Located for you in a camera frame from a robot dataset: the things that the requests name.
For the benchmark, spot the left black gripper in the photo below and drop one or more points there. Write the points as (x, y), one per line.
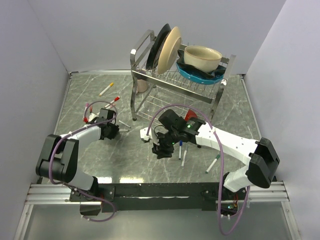
(115, 129)

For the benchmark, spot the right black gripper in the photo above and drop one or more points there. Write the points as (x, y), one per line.
(159, 148)

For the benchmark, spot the black marker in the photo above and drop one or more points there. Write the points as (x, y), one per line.
(125, 124)

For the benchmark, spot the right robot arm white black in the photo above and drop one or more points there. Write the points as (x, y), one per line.
(259, 157)

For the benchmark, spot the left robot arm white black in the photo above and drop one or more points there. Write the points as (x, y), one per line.
(58, 159)

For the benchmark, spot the dark blue cap marker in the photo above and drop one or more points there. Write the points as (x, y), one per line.
(180, 150)

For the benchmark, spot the red bowl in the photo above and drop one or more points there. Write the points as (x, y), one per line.
(190, 114)

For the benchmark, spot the grey cap marker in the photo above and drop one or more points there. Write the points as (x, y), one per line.
(184, 158)

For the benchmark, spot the red cap marker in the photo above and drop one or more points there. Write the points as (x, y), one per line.
(113, 101)

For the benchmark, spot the pink cap marker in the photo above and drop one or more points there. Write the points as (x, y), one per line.
(85, 110)

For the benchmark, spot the yellow cap marker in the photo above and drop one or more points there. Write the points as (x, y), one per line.
(106, 89)

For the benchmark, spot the teal cap marker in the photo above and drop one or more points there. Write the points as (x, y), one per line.
(212, 164)

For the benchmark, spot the stainless steel dish rack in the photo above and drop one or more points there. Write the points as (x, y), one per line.
(172, 81)

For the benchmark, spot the blue dotted dish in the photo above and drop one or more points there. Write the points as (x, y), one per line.
(198, 80)

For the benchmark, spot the pink cup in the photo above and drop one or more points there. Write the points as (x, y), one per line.
(142, 86)

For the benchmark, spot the black base beam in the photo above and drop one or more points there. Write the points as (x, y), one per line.
(114, 197)

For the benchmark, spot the black plate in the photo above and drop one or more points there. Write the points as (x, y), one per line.
(154, 54)

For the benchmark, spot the cream ceramic bowl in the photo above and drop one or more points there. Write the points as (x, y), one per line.
(201, 57)

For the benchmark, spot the beige plate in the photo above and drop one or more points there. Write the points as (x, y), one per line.
(169, 50)

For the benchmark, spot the aluminium rail frame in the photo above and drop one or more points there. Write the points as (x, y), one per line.
(49, 194)

